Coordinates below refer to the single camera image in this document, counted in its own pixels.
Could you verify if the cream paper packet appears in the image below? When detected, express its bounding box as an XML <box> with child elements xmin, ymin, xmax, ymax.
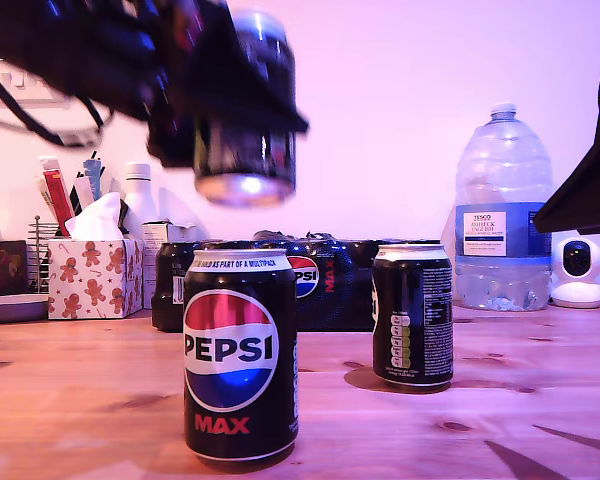
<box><xmin>32</xmin><ymin>174</ymin><xmax>57</xmax><ymax>222</ymax></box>

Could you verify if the dark patterned box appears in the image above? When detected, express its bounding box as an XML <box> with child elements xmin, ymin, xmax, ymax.
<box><xmin>0</xmin><ymin>239</ymin><xmax>30</xmax><ymax>299</ymax></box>

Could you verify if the black Pepsi Max multipack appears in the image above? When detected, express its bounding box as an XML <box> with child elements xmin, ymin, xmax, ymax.
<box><xmin>151</xmin><ymin>230</ymin><xmax>444</xmax><ymax>334</ymax></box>

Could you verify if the metal wire holder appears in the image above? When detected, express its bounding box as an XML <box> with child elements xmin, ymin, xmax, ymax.
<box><xmin>27</xmin><ymin>214</ymin><xmax>57</xmax><ymax>296</ymax></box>

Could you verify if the white paper sachet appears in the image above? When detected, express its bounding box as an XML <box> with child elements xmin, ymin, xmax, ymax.
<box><xmin>72</xmin><ymin>175</ymin><xmax>94</xmax><ymax>211</ymax></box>

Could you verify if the gingerbread print tissue box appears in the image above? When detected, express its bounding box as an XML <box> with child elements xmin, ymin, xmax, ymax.
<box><xmin>47</xmin><ymin>238</ymin><xmax>145</xmax><ymax>321</ymax></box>

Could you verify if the small white cardboard box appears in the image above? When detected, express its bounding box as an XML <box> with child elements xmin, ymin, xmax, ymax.
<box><xmin>140</xmin><ymin>219</ymin><xmax>198</xmax><ymax>311</ymax></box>

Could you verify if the grey plate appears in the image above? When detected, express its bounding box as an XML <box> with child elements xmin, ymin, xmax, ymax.
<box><xmin>0</xmin><ymin>293</ymin><xmax>50</xmax><ymax>324</ymax></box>

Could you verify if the small white round camera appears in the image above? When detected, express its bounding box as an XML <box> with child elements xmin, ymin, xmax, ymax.
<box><xmin>551</xmin><ymin>233</ymin><xmax>600</xmax><ymax>310</ymax></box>

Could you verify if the white paper tissue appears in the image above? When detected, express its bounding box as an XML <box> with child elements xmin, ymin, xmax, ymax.
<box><xmin>63</xmin><ymin>192</ymin><xmax>125</xmax><ymax>241</ymax></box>

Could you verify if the large clear water bottle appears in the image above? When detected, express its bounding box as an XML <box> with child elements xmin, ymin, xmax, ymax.
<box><xmin>453</xmin><ymin>103</ymin><xmax>554</xmax><ymax>312</ymax></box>

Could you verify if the black Pepsi Max can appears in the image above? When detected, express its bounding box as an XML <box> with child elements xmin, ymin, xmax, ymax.
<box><xmin>371</xmin><ymin>243</ymin><xmax>455</xmax><ymax>391</ymax></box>
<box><xmin>182</xmin><ymin>248</ymin><xmax>300</xmax><ymax>462</ymax></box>
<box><xmin>192</xmin><ymin>8</ymin><xmax>300</xmax><ymax>209</ymax></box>

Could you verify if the white wall light switch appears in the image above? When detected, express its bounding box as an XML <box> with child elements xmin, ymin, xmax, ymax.
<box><xmin>0</xmin><ymin>57</ymin><xmax>67</xmax><ymax>110</ymax></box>

